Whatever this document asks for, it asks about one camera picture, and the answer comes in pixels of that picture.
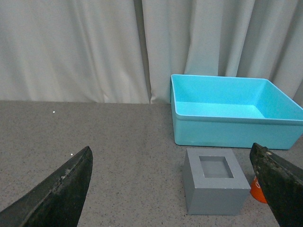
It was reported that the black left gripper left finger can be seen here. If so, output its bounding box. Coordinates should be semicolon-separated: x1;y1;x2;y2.
0;146;93;227

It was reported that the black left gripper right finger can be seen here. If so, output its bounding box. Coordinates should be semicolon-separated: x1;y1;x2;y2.
250;143;303;227

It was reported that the orange cylinder 4680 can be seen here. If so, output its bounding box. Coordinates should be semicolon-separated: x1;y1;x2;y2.
250;176;267;204

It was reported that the gray cube square hole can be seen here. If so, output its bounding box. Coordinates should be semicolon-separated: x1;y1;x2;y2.
182;148;250;215

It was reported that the blue plastic box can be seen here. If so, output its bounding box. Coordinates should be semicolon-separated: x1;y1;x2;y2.
171;74;303;150

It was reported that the white curtain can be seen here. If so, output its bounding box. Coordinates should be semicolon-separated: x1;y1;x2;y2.
0;0;303;105

